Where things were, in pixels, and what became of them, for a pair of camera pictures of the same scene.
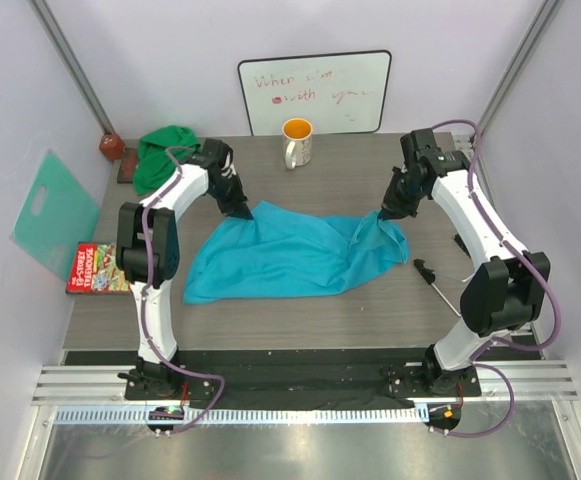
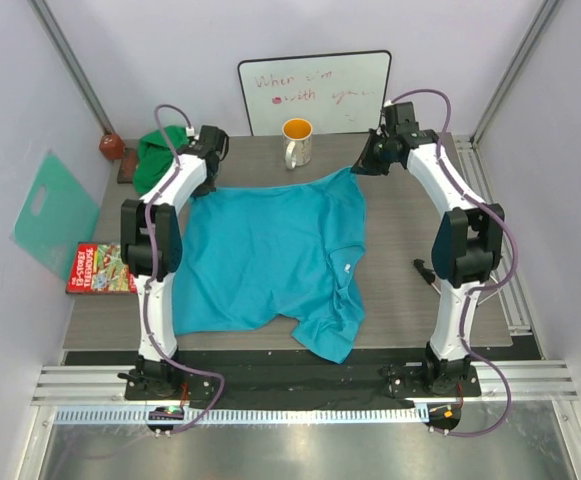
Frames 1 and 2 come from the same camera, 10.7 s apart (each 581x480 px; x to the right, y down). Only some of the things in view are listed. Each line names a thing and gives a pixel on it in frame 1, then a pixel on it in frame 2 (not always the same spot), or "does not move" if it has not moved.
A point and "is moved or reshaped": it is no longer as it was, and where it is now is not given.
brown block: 112,146 does not move
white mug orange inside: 297,139 does not move
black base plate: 307,380 does not move
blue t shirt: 278,251 is moved or reshaped
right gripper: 392,206 → 367,165
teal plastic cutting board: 69,215 does not move
